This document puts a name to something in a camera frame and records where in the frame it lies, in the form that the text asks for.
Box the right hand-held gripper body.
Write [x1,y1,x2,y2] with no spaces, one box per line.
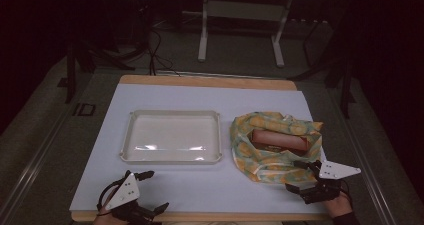
[299,160,362,205]

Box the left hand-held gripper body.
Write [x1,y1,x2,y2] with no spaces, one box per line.
[99,172,162,225]

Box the yellow green patterned cloth bag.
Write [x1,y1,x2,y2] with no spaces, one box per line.
[229,111,325,186]

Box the white plastic tray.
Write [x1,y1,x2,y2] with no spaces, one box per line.
[119,109,224,166]

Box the person's left hand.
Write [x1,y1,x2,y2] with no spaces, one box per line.
[93,205,130,225]

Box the person's right hand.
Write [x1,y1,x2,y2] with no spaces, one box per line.
[321,192,354,220]

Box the black tripod stand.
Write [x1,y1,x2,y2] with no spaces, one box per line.
[57,34,136,104]
[288,18,357,120]

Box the pale blue table mat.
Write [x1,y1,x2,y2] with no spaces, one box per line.
[68,82,331,216]

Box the white metal stand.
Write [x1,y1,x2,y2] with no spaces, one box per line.
[197,0,295,68]

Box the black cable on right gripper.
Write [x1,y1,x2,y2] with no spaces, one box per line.
[339,179,355,203]

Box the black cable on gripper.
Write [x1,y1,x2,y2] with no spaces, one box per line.
[339,179,355,203]
[96,179,129,217]

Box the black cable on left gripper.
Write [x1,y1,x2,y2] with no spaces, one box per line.
[96,179,129,217]

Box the black floor cable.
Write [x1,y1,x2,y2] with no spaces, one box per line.
[145,27,182,77]

